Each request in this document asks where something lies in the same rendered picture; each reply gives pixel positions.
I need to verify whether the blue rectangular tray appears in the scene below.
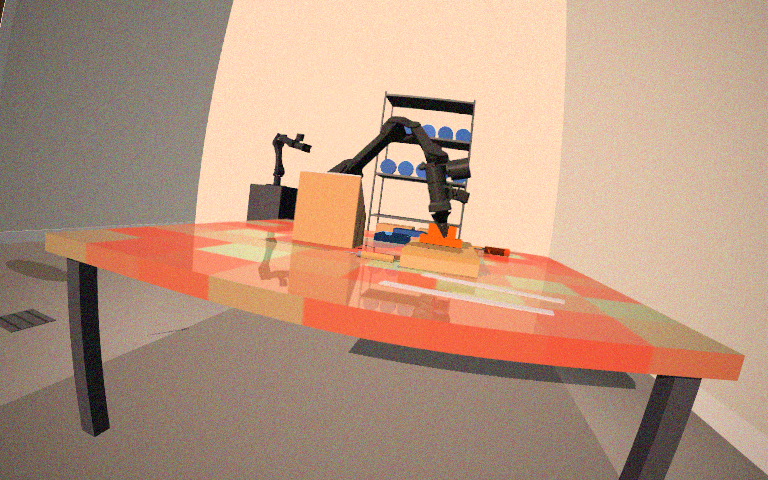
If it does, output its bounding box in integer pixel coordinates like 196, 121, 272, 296
374, 231, 411, 244

